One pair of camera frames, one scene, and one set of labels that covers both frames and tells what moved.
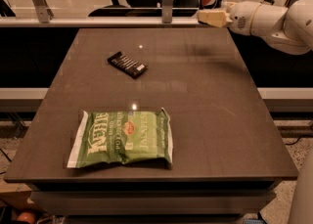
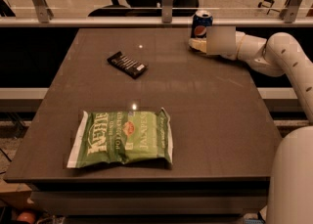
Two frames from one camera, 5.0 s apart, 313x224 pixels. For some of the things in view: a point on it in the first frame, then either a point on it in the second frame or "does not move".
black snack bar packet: x=133 y=67 does not move
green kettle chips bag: x=120 y=137 does not move
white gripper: x=240 y=18 → x=221 y=41
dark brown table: x=228 y=149 does not move
